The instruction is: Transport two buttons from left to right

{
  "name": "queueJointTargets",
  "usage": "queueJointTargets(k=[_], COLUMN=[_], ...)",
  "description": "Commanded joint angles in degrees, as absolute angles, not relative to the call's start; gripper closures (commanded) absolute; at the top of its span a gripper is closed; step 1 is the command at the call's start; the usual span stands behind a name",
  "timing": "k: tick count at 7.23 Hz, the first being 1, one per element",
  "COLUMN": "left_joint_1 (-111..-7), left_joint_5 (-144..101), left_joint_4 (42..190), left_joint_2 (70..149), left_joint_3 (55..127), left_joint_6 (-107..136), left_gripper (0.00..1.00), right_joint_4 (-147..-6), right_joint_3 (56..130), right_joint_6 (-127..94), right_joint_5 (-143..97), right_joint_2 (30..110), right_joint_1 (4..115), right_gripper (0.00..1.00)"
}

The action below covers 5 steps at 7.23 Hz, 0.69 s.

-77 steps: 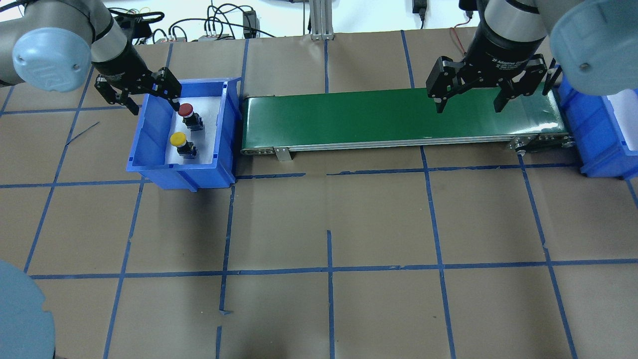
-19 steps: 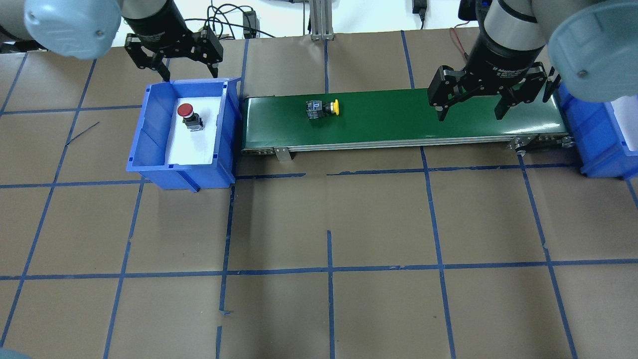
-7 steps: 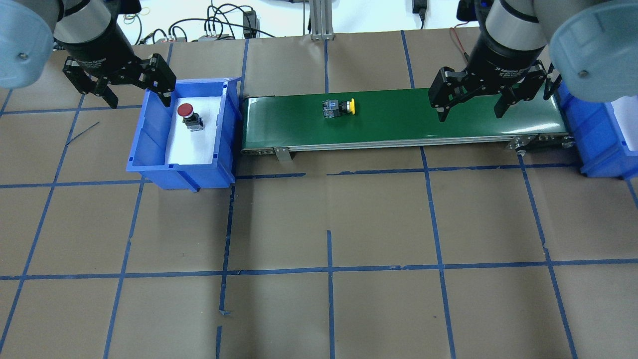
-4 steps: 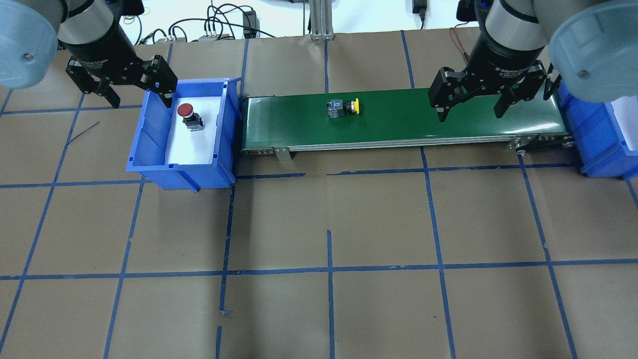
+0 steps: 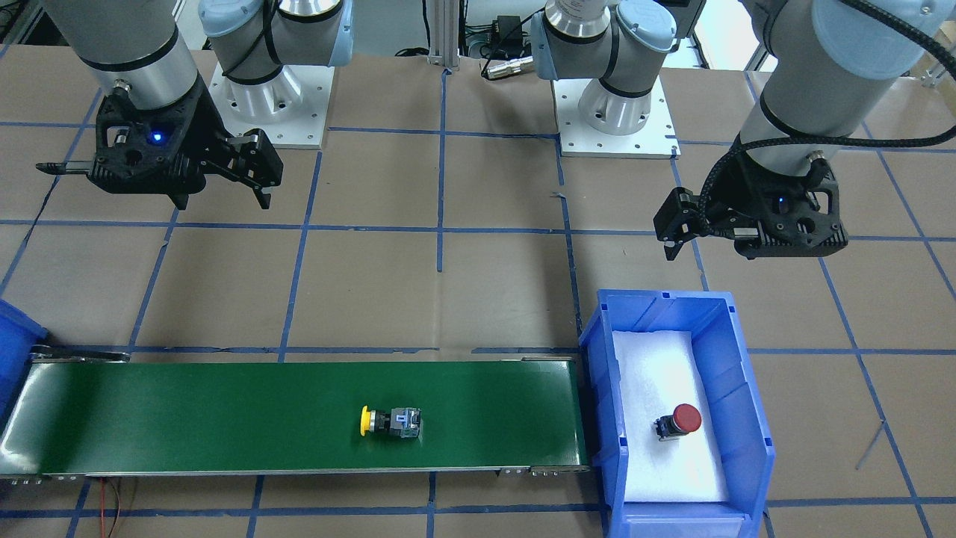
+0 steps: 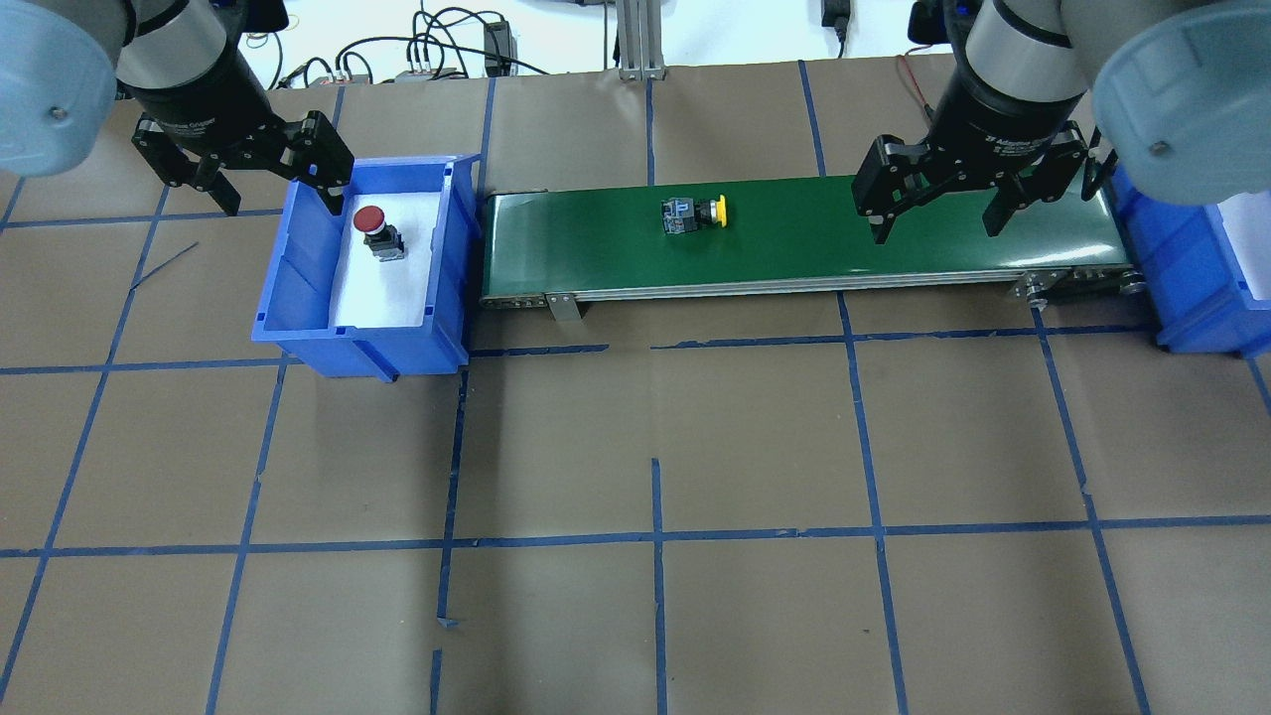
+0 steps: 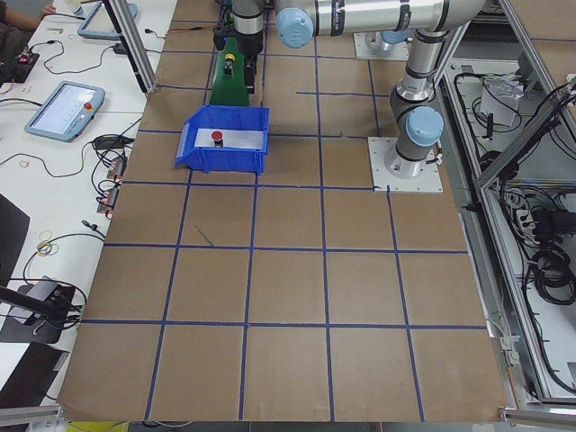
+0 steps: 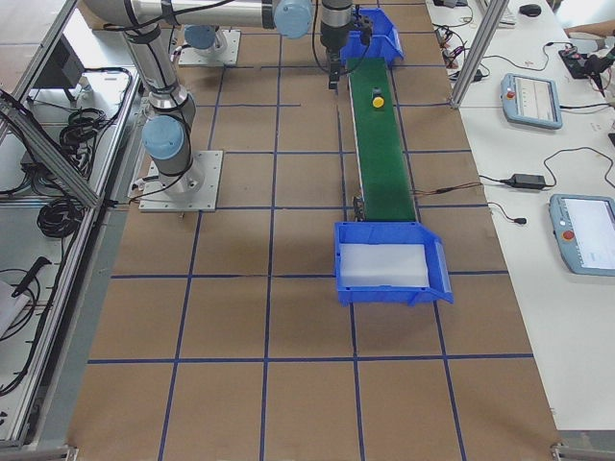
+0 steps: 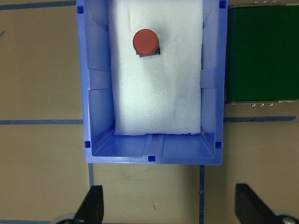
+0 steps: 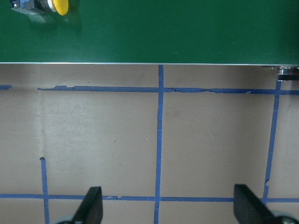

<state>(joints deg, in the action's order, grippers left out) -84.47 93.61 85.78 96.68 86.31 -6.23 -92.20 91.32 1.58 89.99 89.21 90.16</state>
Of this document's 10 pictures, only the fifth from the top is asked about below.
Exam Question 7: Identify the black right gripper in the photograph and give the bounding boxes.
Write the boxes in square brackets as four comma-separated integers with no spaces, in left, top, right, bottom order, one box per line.
[35,78,284,210]

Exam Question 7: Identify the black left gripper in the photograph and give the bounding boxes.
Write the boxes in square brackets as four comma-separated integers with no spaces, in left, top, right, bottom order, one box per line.
[654,153,849,262]

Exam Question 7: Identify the red push button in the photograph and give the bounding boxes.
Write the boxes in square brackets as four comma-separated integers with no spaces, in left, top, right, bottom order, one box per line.
[654,403,703,442]

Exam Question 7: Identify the yellow push button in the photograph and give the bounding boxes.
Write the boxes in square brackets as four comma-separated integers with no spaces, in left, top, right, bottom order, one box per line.
[359,406,421,439]

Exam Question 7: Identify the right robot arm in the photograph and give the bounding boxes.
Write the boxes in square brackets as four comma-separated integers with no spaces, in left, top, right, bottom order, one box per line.
[37,1,354,210]

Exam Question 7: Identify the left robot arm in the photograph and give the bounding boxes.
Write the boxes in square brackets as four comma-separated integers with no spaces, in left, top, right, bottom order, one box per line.
[530,1,954,260]

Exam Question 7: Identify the blue source bin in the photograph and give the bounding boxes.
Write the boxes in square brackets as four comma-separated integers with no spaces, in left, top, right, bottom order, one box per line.
[580,289,775,537]

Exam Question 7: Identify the white foam pad source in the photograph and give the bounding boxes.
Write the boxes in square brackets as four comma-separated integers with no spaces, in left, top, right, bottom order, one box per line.
[612,330,730,504]

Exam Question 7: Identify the blue destination bin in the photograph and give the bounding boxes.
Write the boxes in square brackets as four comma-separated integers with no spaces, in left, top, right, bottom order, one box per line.
[1,300,48,429]

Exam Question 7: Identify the green conveyor belt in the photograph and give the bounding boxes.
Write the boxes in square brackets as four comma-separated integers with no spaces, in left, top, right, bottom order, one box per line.
[2,359,589,479]

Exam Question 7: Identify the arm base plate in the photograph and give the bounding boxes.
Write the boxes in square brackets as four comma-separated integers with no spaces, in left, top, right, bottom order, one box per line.
[209,65,335,149]
[552,76,680,159]

